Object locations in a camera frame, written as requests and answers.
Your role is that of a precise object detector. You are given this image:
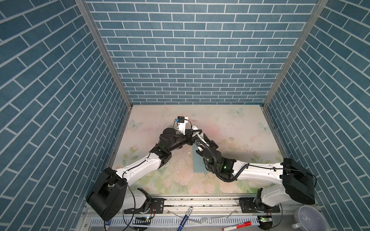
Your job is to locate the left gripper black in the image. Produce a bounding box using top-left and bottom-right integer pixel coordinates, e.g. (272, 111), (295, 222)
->
(167, 129), (202, 154)

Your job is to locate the teal envelope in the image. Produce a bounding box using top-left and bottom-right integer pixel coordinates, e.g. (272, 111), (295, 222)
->
(192, 145), (208, 173)

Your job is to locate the white glue stick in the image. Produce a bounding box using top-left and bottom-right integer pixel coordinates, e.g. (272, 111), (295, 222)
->
(191, 126), (203, 138)

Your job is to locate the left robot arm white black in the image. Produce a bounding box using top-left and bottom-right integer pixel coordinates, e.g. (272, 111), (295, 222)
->
(86, 128), (202, 221)

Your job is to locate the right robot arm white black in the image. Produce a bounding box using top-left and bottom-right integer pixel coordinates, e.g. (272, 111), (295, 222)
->
(192, 137), (317, 208)

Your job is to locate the blue marker pen centre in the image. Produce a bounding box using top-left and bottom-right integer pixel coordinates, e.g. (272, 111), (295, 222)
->
(177, 207), (193, 231)

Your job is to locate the red marker pen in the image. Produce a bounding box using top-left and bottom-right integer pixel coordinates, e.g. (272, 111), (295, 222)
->
(222, 221), (251, 231)

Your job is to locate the white cup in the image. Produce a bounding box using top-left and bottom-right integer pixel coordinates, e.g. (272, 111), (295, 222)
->
(292, 206), (328, 231)

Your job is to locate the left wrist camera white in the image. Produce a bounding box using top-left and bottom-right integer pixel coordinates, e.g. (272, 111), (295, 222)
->
(174, 116), (189, 135)

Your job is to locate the aluminium mounting rail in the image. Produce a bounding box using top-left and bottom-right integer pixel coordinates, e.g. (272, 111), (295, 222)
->
(115, 194), (319, 217)

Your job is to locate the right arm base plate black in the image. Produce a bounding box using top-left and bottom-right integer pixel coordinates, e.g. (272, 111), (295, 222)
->
(239, 197), (280, 213)

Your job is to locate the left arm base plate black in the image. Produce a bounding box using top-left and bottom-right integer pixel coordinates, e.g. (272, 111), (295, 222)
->
(124, 198), (165, 214)

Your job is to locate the white slotted cable duct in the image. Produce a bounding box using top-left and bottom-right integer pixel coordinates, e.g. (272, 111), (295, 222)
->
(90, 216), (261, 228)

